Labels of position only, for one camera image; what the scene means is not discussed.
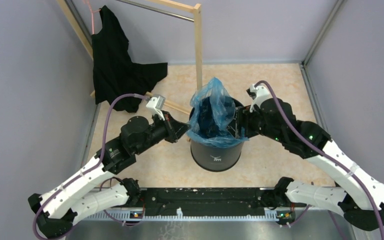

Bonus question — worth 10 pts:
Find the pink clothes hanger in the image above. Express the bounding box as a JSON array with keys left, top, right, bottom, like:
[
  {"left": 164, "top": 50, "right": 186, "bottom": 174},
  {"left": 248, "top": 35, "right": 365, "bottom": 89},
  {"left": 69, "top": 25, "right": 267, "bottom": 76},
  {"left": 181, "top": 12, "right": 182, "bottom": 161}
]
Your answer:
[{"left": 82, "top": 0, "right": 101, "bottom": 35}]

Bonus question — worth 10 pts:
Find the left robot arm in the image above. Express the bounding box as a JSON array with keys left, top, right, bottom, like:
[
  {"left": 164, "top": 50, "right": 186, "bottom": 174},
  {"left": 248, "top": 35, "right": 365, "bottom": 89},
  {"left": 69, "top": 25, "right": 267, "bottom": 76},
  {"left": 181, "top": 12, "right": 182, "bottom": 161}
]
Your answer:
[{"left": 28, "top": 111, "right": 190, "bottom": 240}]

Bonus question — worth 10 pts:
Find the black t-shirt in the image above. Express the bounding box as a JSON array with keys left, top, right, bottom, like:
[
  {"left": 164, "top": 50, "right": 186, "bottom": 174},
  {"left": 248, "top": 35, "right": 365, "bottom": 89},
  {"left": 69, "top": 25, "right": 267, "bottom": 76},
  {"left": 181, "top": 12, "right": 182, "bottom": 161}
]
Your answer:
[{"left": 91, "top": 5, "right": 168, "bottom": 104}]

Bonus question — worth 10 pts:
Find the blue plastic trash bag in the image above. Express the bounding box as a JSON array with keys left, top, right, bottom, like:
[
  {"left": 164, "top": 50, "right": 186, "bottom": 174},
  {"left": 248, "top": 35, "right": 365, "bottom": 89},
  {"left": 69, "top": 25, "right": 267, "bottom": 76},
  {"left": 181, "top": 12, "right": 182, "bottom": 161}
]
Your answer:
[{"left": 186, "top": 77, "right": 249, "bottom": 149}]

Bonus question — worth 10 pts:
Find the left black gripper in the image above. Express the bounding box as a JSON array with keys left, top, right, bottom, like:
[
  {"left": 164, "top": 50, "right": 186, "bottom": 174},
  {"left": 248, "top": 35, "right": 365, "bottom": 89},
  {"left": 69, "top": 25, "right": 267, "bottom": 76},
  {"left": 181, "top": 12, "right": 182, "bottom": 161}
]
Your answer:
[{"left": 134, "top": 110, "right": 192, "bottom": 155}]

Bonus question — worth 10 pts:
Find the wooden clothes rack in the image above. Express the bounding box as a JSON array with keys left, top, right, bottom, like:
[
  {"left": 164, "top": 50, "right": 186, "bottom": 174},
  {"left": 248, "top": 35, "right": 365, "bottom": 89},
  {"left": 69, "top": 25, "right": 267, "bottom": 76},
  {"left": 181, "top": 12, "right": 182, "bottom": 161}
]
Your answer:
[{"left": 55, "top": 0, "right": 203, "bottom": 115}]

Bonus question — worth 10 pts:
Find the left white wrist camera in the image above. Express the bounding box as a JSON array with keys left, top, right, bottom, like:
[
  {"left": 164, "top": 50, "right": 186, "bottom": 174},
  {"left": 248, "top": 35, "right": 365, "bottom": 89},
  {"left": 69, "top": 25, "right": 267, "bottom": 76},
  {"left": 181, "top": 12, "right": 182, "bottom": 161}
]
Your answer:
[{"left": 145, "top": 95, "right": 166, "bottom": 121}]

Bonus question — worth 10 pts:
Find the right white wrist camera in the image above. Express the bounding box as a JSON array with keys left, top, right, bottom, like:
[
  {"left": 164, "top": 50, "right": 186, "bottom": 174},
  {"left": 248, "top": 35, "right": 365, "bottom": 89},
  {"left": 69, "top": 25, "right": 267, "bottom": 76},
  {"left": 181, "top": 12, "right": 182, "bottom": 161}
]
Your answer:
[{"left": 246, "top": 84, "right": 273, "bottom": 113}]

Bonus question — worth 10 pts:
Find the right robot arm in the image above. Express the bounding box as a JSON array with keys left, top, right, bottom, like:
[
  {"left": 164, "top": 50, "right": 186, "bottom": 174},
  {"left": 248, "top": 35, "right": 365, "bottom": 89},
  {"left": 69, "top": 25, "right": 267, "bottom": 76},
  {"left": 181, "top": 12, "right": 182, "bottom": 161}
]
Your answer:
[{"left": 234, "top": 98, "right": 384, "bottom": 231}]

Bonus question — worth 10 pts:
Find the dark grey trash bin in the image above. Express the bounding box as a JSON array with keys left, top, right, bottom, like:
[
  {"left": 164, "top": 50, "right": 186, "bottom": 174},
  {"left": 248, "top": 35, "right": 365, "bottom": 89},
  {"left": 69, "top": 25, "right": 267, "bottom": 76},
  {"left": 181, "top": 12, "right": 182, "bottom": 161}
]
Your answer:
[{"left": 190, "top": 99, "right": 244, "bottom": 172}]

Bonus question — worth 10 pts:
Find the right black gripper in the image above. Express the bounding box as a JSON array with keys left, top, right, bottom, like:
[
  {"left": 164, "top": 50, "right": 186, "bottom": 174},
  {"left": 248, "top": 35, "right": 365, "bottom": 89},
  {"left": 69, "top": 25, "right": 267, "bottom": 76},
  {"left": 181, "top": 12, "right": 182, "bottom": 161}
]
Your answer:
[{"left": 225, "top": 101, "right": 284, "bottom": 143}]

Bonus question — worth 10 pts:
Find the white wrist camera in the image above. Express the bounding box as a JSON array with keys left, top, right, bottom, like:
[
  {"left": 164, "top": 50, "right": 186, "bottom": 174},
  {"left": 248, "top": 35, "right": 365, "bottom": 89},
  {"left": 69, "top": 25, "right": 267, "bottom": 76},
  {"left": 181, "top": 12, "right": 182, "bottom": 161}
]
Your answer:
[
  {"left": 145, "top": 95, "right": 166, "bottom": 121},
  {"left": 246, "top": 84, "right": 273, "bottom": 113}
]

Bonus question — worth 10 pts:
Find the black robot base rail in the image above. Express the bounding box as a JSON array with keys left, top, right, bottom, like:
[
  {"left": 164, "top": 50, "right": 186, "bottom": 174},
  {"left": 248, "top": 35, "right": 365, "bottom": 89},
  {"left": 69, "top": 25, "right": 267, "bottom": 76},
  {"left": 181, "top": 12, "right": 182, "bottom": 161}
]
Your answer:
[{"left": 109, "top": 187, "right": 307, "bottom": 220}]

